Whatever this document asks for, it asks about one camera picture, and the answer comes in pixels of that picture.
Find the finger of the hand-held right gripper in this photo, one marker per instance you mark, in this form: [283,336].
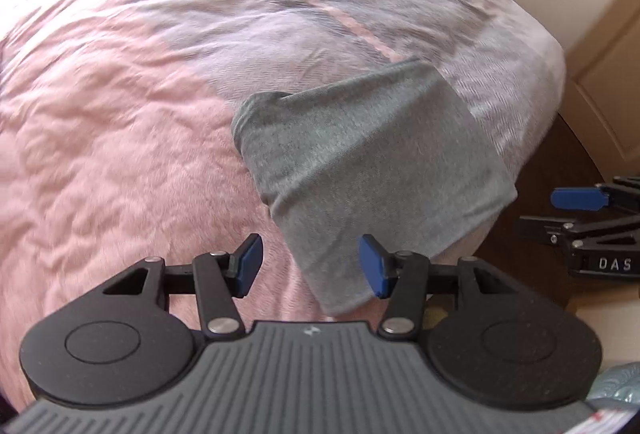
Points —
[577,199]
[545,229]

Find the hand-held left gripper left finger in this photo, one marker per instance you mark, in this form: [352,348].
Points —
[248,264]

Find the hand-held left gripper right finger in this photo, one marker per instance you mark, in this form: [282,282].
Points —
[374,264]

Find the grey sweatpants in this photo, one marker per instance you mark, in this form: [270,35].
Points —
[370,153]

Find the light blue cloth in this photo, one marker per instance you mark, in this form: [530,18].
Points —
[615,384]

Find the pink bed sheet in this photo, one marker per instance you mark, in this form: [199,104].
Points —
[100,113]

